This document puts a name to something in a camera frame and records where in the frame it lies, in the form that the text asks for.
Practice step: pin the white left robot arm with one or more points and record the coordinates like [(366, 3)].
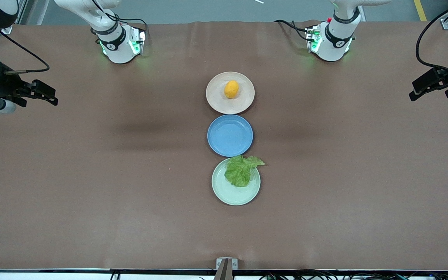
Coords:
[(336, 42)]

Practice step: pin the blue round plate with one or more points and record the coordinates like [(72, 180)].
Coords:
[(230, 136)]

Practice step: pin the yellow lemon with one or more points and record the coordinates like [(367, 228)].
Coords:
[(231, 89)]

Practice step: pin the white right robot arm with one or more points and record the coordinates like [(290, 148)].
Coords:
[(119, 46)]

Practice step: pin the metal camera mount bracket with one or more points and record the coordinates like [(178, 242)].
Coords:
[(226, 264)]

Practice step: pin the beige round plate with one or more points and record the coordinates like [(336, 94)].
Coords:
[(218, 99)]

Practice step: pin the brown table cloth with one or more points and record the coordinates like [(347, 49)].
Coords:
[(91, 214)]

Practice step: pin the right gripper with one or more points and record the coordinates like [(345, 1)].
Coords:
[(7, 86)]

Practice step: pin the green lettuce leaf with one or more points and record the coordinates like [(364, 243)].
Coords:
[(239, 173)]

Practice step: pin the white table frame rail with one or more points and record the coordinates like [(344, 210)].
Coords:
[(33, 276)]

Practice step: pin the light green round plate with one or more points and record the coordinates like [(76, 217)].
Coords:
[(233, 194)]

